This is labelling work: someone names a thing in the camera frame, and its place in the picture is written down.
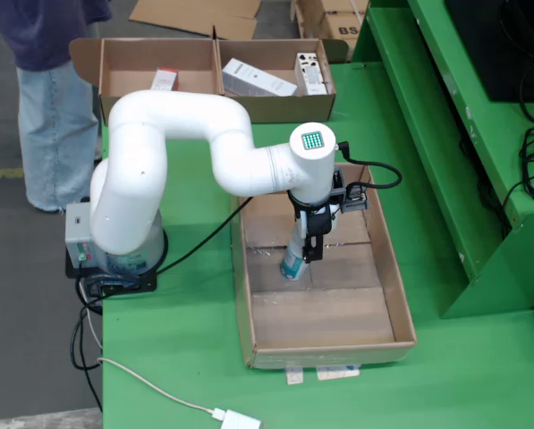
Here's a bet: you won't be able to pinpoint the plain brown carton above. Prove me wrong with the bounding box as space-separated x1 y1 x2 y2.
291 0 370 40

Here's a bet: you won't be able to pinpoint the black cable bundle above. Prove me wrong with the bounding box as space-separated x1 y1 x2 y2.
458 66 534 233

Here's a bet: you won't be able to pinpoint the black camera cable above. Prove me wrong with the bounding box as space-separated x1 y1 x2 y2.
335 140 403 191

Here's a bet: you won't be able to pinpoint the open empty cardboard box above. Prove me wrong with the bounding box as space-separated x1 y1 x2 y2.
128 0 263 40

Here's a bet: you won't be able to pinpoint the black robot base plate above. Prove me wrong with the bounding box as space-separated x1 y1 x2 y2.
64 249 158 297

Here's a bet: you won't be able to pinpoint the white paper label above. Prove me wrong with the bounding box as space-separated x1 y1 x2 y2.
315 364 361 382
285 364 306 386

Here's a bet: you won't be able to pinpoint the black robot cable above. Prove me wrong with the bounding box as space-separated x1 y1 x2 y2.
157 195 255 274

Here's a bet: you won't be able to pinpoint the white adapter block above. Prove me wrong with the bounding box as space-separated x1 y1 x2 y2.
211 406 263 429

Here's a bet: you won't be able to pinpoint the black floor cables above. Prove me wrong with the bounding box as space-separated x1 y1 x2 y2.
69 277 105 412

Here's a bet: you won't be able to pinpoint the person in purple shirt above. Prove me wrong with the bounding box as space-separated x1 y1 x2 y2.
0 0 114 214

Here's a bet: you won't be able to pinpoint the grey robot controller box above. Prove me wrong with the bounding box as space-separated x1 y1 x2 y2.
64 201 112 269

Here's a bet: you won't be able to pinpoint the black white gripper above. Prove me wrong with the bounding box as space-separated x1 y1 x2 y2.
289 189 342 264

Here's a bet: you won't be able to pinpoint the divided cardboard box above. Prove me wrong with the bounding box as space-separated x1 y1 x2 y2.
68 38 351 124

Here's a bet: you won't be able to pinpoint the black monitor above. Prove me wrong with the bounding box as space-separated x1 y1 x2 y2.
443 0 534 104

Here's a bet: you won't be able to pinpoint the white bottle teal label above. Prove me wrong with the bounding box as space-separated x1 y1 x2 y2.
278 222 315 282

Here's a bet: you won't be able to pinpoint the white carton black print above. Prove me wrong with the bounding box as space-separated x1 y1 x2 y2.
294 52 330 97

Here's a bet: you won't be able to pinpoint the white cable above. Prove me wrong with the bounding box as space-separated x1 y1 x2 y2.
85 307 216 417

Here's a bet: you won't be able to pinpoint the stacked brown cardboard boxes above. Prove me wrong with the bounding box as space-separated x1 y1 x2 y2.
321 11 363 50

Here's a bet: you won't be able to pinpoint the shallow cardboard tray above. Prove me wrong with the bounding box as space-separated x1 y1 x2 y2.
230 163 418 370

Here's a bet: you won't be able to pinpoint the green metal shelf unit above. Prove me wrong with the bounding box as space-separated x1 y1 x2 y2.
351 0 534 320

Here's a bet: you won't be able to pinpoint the white carton red stripe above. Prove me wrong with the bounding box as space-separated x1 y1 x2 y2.
149 67 179 92

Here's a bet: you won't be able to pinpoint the long white carton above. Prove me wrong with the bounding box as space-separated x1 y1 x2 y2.
221 57 299 97

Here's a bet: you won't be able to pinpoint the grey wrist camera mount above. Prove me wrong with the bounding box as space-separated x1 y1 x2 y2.
332 167 372 214

